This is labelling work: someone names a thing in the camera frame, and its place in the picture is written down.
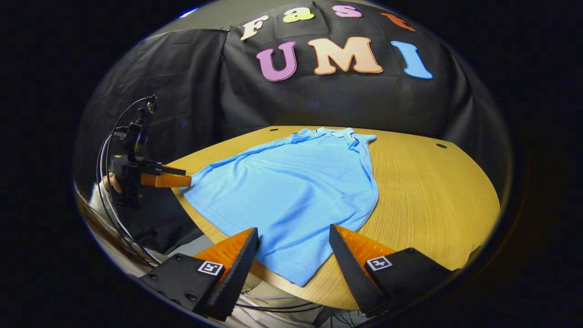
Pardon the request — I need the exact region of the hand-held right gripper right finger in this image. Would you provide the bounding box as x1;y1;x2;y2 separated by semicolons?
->
329;223;456;318

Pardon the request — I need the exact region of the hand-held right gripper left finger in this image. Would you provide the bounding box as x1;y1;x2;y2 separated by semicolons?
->
139;227;260;322

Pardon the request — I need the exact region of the light blue polo T-shirt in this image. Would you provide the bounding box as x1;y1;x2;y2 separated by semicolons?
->
182;127;379;287

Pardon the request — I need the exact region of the black backdrop cloth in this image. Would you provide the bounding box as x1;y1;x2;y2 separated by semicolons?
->
73;0;511;194

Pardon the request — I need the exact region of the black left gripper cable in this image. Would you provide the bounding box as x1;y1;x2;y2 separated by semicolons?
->
95;97;160;267

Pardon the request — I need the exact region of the thin black cable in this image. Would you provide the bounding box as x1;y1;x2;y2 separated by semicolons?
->
235;301;326;314

